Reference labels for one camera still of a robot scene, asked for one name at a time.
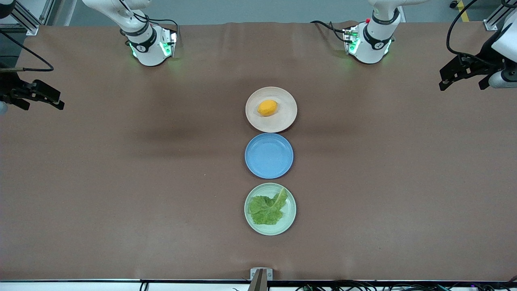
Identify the yellow lemon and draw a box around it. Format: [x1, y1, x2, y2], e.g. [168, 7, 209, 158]
[257, 99, 278, 117]

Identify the green lettuce leaf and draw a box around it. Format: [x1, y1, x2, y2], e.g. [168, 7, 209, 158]
[248, 188, 288, 226]

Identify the brown table cover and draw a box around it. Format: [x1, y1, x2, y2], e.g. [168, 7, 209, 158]
[0, 21, 517, 282]

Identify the silver base box green light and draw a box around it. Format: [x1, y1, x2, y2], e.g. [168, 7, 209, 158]
[160, 30, 179, 58]
[343, 26, 361, 55]

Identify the beige round plate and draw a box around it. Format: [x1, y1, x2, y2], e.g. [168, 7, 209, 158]
[245, 86, 298, 133]

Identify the blue round plate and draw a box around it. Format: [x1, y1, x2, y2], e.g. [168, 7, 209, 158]
[244, 133, 294, 179]

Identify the pale green round plate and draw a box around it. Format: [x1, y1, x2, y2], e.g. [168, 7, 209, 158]
[244, 183, 297, 236]

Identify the aluminium frame post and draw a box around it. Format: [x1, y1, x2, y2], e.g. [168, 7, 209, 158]
[8, 0, 41, 36]
[483, 7, 509, 32]

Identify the black base cable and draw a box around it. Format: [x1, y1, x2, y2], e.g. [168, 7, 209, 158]
[150, 18, 181, 34]
[310, 20, 349, 43]

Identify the silver camera mount bracket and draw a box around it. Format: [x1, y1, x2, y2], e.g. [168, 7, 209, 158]
[250, 268, 273, 291]

